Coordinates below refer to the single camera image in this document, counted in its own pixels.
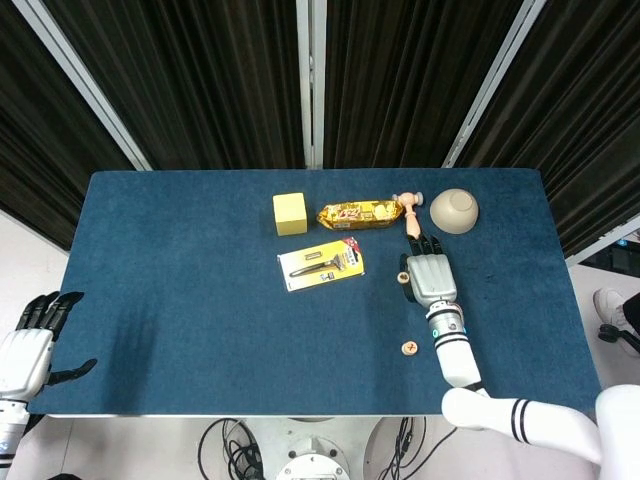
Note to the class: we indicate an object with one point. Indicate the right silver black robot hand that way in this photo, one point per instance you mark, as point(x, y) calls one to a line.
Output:
point(432, 280)

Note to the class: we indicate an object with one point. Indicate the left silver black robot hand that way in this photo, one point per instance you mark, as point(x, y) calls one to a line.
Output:
point(25, 360)

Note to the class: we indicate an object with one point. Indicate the yellow cube block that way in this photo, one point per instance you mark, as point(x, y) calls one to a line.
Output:
point(290, 215)

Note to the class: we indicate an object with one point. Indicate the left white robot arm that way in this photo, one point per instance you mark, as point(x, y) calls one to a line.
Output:
point(11, 435)

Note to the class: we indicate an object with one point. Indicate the beige upturned bowl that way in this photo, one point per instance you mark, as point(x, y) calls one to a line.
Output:
point(452, 215)

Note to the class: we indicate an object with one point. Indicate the white sneaker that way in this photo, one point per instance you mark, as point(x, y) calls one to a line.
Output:
point(607, 305)

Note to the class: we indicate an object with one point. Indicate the gold snack package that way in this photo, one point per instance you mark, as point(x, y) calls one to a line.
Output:
point(360, 215)

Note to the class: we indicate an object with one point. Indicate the wooden disc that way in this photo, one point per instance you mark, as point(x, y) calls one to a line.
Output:
point(410, 345)

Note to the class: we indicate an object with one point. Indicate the dark pleated curtain panel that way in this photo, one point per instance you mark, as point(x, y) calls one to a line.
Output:
point(30, 150)
point(400, 85)
point(200, 85)
point(590, 125)

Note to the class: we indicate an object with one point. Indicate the white robot torso base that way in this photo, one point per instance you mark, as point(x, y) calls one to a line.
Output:
point(320, 430)

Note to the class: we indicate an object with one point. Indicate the black trouser leg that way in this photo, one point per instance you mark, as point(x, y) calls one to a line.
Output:
point(634, 307)

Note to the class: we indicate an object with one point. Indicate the black chair base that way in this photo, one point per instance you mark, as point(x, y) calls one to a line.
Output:
point(612, 332)

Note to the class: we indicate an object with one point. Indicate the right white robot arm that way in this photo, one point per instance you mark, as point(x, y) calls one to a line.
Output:
point(455, 360)

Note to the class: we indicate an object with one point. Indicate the wooden toy hammer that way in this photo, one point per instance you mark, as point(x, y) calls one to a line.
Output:
point(411, 220)

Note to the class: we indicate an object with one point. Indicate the blue velvet table cover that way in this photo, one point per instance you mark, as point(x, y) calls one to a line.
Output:
point(200, 325)

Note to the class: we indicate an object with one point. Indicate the white divider frame post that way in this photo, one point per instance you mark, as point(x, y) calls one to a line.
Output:
point(492, 85)
point(304, 75)
point(600, 245)
point(84, 85)

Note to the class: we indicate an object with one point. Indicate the razor in blister pack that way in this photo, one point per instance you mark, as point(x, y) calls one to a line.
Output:
point(325, 265)

